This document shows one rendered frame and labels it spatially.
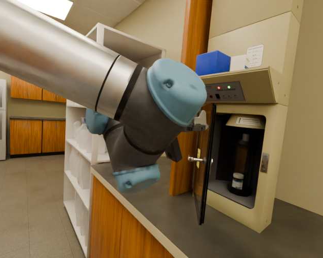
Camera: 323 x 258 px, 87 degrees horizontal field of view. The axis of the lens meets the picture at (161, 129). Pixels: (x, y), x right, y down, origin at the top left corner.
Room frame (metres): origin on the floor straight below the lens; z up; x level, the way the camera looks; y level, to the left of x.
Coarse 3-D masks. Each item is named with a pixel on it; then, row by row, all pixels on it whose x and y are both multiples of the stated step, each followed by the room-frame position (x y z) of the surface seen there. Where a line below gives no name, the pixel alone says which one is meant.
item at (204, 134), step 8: (208, 104) 0.59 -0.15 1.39; (200, 112) 0.80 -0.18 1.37; (208, 112) 0.57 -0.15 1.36; (208, 120) 0.55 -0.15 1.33; (208, 128) 0.54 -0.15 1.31; (200, 136) 0.71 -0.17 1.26; (208, 136) 0.52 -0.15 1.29; (200, 144) 0.68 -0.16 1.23; (208, 144) 0.52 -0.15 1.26; (200, 152) 0.66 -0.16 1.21; (208, 152) 0.52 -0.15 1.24; (208, 160) 0.52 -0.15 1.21; (200, 168) 0.61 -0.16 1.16; (200, 176) 0.59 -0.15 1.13; (200, 184) 0.57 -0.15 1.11; (200, 192) 0.55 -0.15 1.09; (200, 200) 0.54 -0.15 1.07; (200, 208) 0.52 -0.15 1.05; (200, 216) 0.52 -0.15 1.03; (200, 224) 0.52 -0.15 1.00
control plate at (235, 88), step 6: (210, 84) 0.70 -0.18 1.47; (216, 84) 0.68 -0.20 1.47; (222, 84) 0.66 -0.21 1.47; (228, 84) 0.64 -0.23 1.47; (234, 84) 0.62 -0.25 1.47; (210, 90) 0.72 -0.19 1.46; (216, 90) 0.69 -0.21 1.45; (222, 90) 0.68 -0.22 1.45; (228, 90) 0.66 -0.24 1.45; (234, 90) 0.64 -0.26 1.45; (240, 90) 0.62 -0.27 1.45; (222, 96) 0.70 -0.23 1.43; (228, 96) 0.68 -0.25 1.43; (234, 96) 0.66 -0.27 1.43; (240, 96) 0.64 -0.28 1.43
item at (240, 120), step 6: (234, 114) 0.74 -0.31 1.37; (240, 114) 0.72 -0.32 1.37; (246, 114) 0.70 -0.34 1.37; (228, 120) 0.77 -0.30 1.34; (234, 120) 0.72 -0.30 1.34; (240, 120) 0.70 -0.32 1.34; (246, 120) 0.69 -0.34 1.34; (252, 120) 0.68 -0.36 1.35; (258, 120) 0.68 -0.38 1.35; (264, 120) 0.69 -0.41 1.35; (240, 126) 0.69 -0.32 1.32; (246, 126) 0.68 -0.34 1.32; (252, 126) 0.67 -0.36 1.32; (258, 126) 0.67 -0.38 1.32; (264, 126) 0.68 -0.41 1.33
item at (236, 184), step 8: (240, 144) 0.72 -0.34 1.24; (240, 152) 0.73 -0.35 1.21; (248, 152) 0.72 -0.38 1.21; (232, 160) 0.76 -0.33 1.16; (240, 160) 0.72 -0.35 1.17; (248, 160) 0.72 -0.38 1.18; (232, 168) 0.75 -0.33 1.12; (240, 168) 0.72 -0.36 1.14; (248, 168) 0.72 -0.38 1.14; (232, 176) 0.75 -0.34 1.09; (240, 176) 0.72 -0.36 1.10; (248, 176) 0.72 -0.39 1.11; (232, 184) 0.74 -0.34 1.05; (240, 184) 0.72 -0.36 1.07; (248, 184) 0.72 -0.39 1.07
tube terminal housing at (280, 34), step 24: (264, 24) 0.65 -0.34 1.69; (288, 24) 0.59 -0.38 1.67; (216, 48) 0.80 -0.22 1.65; (240, 48) 0.71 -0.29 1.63; (264, 48) 0.64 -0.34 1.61; (288, 48) 0.60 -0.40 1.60; (288, 72) 0.62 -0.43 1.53; (288, 96) 0.65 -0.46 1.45; (264, 144) 0.61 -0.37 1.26; (264, 192) 0.59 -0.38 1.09; (240, 216) 0.64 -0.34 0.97; (264, 216) 0.60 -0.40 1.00
